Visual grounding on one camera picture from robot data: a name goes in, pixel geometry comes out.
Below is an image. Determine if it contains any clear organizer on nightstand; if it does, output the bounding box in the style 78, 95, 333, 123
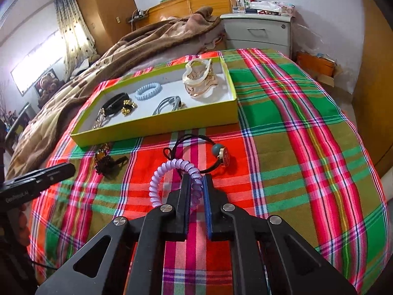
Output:
230, 0, 256, 13

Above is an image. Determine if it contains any black cable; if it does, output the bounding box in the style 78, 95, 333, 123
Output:
28, 259, 59, 272

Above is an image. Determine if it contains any wooden door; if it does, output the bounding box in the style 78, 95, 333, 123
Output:
352, 0, 392, 177

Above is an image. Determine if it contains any black elastic charm hair tie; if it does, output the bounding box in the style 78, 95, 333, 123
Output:
162, 134, 233, 175

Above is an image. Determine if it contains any rhinestone hair clip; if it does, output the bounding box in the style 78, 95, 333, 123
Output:
93, 108, 107, 129

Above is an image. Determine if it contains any purple spiral hair tie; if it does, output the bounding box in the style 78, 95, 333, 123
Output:
148, 158, 205, 211

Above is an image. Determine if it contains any clear grey hair tie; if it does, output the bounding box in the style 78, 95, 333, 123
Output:
151, 95, 185, 117

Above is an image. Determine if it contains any yellow-green shallow box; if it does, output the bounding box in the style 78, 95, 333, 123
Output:
70, 57, 239, 147

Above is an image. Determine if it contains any wooden wardrobe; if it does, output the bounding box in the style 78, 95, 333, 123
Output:
77, 0, 137, 55

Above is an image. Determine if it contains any person's left hand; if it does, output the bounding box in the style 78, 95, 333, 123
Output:
7, 204, 30, 247

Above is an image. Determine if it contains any dotted curtain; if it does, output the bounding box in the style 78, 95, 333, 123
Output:
54, 0, 97, 80

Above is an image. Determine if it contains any orange cardboard box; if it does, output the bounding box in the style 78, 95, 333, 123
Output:
296, 52, 342, 87

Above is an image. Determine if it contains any grey nightstand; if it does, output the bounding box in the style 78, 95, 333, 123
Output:
221, 13, 293, 58

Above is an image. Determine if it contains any power strip on headboard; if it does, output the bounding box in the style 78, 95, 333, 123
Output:
126, 9, 149, 24

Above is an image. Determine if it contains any brown bead amber bracelet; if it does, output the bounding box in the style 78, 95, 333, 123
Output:
93, 143, 130, 179

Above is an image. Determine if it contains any black smart band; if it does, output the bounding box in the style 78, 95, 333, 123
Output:
100, 93, 130, 117

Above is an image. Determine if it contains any teddy bear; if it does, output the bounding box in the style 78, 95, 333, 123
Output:
34, 69, 64, 109

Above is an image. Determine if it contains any white gold hair claw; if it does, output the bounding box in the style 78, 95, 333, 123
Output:
182, 59, 219, 99

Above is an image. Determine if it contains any wooden headboard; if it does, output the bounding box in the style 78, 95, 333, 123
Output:
133, 0, 232, 29

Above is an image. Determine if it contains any blue spiral hair tie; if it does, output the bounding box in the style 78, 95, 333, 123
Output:
134, 81, 163, 101

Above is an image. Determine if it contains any brown paw print blanket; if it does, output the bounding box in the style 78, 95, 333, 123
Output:
6, 7, 223, 180

